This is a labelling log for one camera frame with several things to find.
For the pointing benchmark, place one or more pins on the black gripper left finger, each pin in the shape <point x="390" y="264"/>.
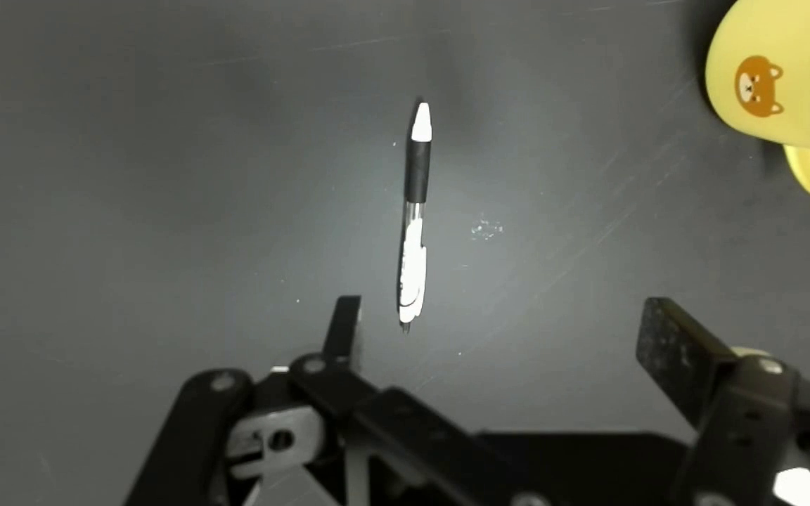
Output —
<point x="330" y="421"/>

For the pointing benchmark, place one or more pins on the yellow mug with bear print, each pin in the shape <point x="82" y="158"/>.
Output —
<point x="781" y="66"/>

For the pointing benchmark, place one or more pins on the white and black pen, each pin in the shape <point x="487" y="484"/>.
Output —
<point x="416" y="224"/>

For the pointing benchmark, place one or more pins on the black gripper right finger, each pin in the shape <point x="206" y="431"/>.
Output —
<point x="745" y="411"/>

